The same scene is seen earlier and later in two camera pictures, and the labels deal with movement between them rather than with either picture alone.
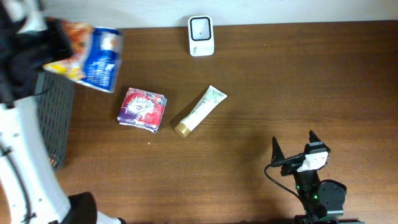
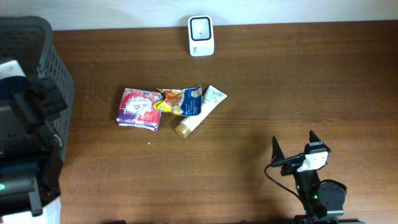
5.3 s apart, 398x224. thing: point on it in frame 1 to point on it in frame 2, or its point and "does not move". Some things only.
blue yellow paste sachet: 96,57 to 186,102
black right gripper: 294,166 does not move
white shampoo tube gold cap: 212,98 does not move
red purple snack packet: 142,109 does not move
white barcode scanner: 201,35 does not move
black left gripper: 58,35 to 50,100
